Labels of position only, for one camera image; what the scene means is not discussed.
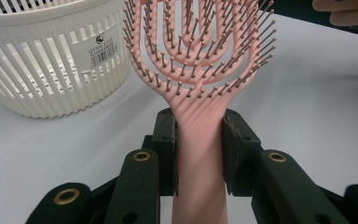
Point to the white slotted plastic basket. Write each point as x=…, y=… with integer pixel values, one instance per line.
x=43, y=62

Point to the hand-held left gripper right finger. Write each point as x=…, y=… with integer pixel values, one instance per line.
x=242, y=155

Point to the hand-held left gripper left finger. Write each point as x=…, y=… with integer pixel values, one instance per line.
x=164, y=155

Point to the pink hairbrush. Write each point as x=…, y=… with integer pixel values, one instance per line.
x=199, y=140

